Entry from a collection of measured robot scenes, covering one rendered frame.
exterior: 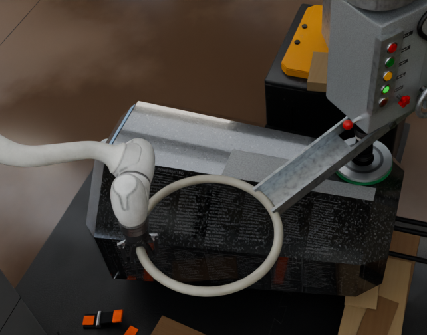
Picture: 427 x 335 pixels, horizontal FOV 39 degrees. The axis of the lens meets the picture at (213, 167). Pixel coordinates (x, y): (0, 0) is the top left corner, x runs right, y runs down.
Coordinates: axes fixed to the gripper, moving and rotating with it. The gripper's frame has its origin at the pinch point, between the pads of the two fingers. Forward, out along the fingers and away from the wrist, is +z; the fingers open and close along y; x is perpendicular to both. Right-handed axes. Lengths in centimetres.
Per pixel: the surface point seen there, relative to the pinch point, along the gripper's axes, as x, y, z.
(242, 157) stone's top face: 35, 46, -2
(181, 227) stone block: 23.0, 17.4, 16.0
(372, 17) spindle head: 7, 74, -76
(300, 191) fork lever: 2, 56, -15
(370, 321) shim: -17, 84, 55
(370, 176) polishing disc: 8, 85, -7
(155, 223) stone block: 28.3, 8.5, 16.8
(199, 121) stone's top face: 60, 35, -2
